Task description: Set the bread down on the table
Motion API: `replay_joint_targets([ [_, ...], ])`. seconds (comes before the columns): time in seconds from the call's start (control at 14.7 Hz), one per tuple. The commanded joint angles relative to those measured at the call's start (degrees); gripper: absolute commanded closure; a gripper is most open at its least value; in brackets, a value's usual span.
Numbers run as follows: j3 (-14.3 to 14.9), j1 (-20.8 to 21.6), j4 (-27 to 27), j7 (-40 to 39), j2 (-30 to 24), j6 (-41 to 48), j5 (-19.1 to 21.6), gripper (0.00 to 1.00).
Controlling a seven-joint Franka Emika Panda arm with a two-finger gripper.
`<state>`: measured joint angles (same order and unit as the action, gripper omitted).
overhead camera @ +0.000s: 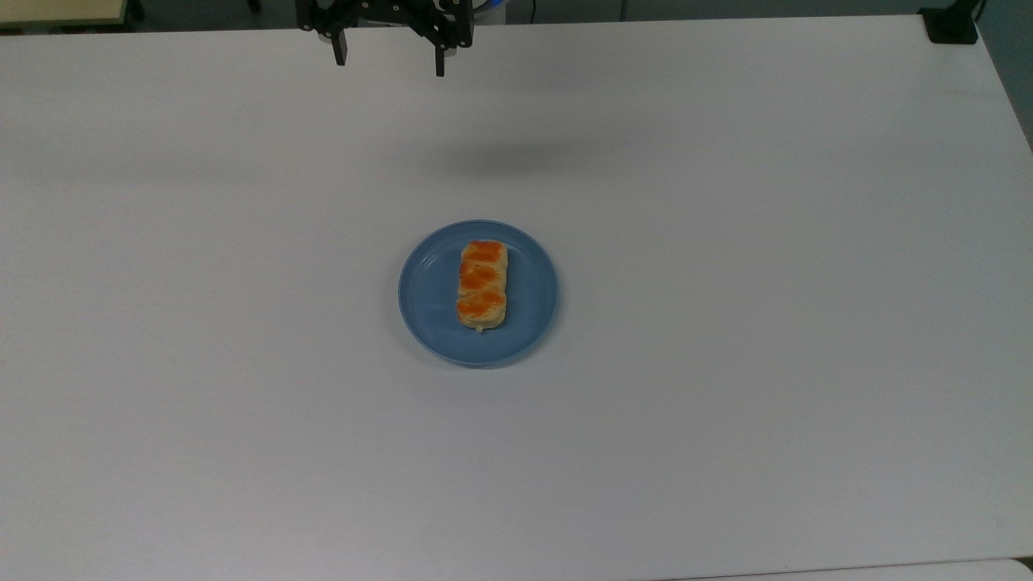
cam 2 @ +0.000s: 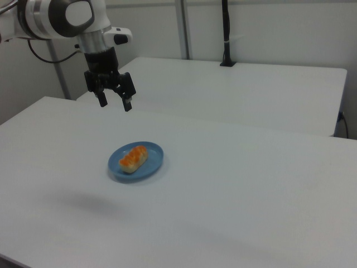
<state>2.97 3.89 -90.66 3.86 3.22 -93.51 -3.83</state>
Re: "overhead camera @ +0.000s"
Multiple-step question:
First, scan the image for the orange glazed bread loaf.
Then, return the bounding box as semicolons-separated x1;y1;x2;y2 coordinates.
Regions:
456;240;509;333

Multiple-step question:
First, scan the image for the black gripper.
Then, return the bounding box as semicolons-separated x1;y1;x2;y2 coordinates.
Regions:
295;0;475;78

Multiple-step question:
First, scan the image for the beige wooden furniture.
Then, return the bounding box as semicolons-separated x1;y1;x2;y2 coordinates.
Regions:
0;0;134;31

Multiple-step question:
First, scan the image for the black table clamp mount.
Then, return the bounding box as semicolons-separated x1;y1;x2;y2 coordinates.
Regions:
919;0;987;45

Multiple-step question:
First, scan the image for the blue round plate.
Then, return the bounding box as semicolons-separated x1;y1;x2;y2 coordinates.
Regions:
397;219;560;369

